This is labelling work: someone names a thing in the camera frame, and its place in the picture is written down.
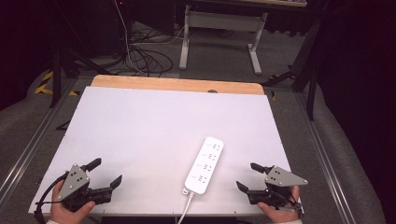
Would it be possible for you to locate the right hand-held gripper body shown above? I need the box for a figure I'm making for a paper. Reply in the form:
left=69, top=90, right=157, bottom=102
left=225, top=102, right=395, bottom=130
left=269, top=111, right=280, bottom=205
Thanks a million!
left=247, top=164, right=309, bottom=209

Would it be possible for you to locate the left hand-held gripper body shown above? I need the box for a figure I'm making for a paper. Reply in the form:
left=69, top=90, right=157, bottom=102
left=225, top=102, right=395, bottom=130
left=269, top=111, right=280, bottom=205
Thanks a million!
left=57, top=163, right=114, bottom=213

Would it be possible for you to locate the person's left hand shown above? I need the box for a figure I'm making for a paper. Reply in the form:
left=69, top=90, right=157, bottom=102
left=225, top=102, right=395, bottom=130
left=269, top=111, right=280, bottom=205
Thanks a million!
left=49, top=180, right=96, bottom=224

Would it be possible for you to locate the person's right hand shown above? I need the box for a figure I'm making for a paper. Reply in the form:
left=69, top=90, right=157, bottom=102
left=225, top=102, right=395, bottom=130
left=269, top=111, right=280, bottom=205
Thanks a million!
left=256, top=185, right=304, bottom=224

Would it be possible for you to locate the person's right sleeve cuff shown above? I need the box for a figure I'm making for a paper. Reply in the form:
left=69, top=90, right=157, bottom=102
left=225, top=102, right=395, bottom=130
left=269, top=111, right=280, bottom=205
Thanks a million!
left=273, top=218, right=304, bottom=224

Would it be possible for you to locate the white power strip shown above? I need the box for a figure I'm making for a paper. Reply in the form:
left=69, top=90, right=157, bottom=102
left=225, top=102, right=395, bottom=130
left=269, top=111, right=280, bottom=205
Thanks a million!
left=183, top=135, right=225, bottom=196

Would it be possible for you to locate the white table cover sheet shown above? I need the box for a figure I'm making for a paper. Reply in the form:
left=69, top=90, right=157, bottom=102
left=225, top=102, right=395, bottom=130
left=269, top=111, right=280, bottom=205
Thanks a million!
left=28, top=86, right=293, bottom=216

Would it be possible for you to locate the black tripod stand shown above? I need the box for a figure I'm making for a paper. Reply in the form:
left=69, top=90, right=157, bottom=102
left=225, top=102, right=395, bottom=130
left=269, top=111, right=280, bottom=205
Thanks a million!
left=49, top=0, right=110, bottom=109
left=261, top=12, right=323, bottom=121

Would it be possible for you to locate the black computer case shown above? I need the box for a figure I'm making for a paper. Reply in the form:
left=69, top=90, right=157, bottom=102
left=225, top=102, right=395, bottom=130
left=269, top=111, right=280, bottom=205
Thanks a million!
left=88, top=0, right=135, bottom=58

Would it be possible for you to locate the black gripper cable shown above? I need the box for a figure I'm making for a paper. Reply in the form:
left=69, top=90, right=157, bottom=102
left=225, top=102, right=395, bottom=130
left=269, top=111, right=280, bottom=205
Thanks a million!
left=33, top=170, right=70, bottom=224
left=288, top=195, right=305, bottom=219

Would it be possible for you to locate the aluminium floor rail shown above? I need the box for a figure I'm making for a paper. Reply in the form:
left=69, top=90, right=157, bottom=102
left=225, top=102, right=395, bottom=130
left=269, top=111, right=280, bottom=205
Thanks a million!
left=293, top=92, right=355, bottom=224
left=0, top=77, right=78, bottom=200

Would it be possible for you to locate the white power strip cable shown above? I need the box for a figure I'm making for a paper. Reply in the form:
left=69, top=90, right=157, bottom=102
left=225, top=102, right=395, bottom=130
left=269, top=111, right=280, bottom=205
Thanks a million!
left=177, top=188, right=196, bottom=224

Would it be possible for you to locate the tangle of black floor cables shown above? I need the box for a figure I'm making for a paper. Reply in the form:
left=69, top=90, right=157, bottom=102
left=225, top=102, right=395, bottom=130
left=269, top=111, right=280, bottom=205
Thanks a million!
left=122, top=29, right=176, bottom=78

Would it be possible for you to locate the white floor cable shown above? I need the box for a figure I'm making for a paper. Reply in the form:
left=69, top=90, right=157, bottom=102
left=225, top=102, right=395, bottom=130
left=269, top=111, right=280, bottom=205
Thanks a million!
left=113, top=0, right=148, bottom=77

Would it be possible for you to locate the white metal desk frame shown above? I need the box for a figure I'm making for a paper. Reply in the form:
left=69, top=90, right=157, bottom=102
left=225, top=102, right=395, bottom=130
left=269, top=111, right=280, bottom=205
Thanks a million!
left=178, top=4, right=269, bottom=77

